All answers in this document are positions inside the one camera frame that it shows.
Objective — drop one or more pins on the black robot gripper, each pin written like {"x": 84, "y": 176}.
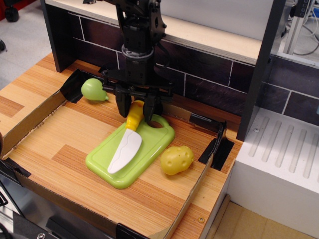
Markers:
{"x": 138, "y": 78}

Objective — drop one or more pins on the yellow handled white toy knife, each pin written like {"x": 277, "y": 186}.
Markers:
{"x": 131, "y": 140}

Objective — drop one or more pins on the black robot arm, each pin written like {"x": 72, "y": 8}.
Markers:
{"x": 142, "y": 29}

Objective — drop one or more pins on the green plastic cutting board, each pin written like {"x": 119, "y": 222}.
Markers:
{"x": 154, "y": 142}

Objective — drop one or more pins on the cardboard fence with black tape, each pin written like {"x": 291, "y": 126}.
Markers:
{"x": 50, "y": 137}

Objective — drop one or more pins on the green toy pear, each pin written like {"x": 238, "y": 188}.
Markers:
{"x": 92, "y": 89}

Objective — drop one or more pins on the yellow toy potato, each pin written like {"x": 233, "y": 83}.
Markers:
{"x": 176, "y": 159}

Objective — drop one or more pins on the black caster wheel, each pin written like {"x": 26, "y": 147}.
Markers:
{"x": 11, "y": 14}

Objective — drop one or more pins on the white toy sink drainboard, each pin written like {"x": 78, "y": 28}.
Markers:
{"x": 276, "y": 172}

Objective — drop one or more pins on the black shelf frame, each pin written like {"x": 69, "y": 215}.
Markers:
{"x": 215, "y": 68}

